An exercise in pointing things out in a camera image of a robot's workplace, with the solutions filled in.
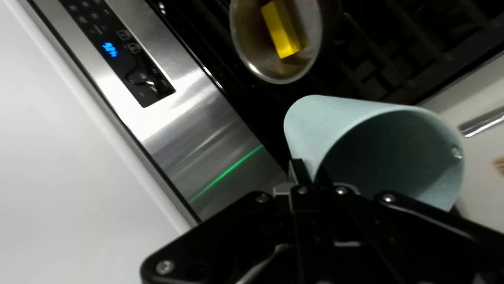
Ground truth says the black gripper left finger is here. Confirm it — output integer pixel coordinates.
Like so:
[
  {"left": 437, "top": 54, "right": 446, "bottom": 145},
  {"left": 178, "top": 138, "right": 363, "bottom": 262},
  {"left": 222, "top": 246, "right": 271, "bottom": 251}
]
[{"left": 140, "top": 160, "right": 312, "bottom": 284}]

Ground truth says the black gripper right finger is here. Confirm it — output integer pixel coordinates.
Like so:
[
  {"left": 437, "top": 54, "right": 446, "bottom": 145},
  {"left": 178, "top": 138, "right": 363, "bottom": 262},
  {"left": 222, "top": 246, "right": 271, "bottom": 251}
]
[{"left": 317, "top": 177, "right": 504, "bottom": 284}]

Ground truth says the grey plastic cup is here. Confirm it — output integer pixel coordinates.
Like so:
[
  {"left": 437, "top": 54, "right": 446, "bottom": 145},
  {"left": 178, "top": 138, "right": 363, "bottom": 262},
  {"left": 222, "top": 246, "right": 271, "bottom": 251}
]
[{"left": 284, "top": 95, "right": 465, "bottom": 210}]

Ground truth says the stainless steel gas stove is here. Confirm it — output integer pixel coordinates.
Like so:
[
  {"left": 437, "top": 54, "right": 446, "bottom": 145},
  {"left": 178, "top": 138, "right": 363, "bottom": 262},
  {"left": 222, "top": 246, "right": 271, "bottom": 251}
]
[{"left": 22, "top": 0, "right": 504, "bottom": 220}]

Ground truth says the silver metal fork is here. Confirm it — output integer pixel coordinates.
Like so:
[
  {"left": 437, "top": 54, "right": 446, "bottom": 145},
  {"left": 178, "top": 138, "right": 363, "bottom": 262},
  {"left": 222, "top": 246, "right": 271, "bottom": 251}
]
[{"left": 459, "top": 106, "right": 504, "bottom": 139}]

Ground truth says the small steel saucepan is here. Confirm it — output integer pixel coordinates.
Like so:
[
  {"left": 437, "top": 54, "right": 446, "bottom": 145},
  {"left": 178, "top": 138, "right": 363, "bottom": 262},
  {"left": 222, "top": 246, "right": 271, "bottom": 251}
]
[{"left": 229, "top": 0, "right": 342, "bottom": 85}]

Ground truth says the yellow block in saucepan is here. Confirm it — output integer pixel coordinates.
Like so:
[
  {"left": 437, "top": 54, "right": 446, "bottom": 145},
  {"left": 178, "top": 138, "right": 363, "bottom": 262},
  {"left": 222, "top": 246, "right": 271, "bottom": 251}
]
[{"left": 260, "top": 0, "right": 303, "bottom": 60}]

